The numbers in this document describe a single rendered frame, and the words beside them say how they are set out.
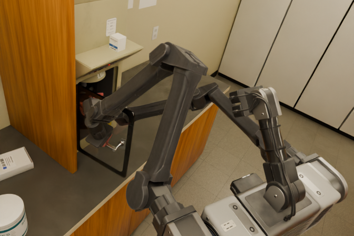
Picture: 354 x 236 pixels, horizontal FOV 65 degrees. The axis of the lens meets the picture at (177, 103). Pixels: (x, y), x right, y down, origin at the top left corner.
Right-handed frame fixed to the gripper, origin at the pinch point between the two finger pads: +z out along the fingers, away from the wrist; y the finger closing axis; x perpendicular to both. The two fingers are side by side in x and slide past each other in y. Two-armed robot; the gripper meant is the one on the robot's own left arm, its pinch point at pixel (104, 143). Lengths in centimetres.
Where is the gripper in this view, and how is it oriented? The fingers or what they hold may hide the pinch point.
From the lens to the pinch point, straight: 123.5
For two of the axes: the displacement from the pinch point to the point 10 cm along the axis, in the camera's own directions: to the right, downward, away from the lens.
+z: 0.1, 5.4, 8.4
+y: -5.1, 7.3, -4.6
